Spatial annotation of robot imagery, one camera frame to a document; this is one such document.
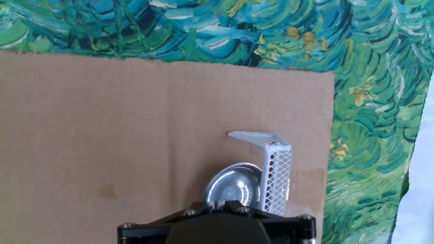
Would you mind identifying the white mesh bridge stand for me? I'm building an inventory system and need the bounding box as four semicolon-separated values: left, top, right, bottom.
227;130;293;218

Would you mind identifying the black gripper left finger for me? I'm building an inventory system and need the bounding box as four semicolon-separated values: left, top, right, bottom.
117;201;217;244

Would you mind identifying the small shiny metal plate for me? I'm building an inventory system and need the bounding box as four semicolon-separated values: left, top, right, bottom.
202;161;264;207

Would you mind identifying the painting print tablecloth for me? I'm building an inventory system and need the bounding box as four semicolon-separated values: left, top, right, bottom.
0;0;434;244

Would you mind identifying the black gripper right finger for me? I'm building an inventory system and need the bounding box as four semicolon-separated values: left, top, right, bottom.
216;201;317;244

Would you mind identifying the clear tape patch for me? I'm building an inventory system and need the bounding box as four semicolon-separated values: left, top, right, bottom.
286;167;328;218

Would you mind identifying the brown cardboard sheet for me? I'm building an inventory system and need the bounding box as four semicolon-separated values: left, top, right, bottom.
0;50;336;244

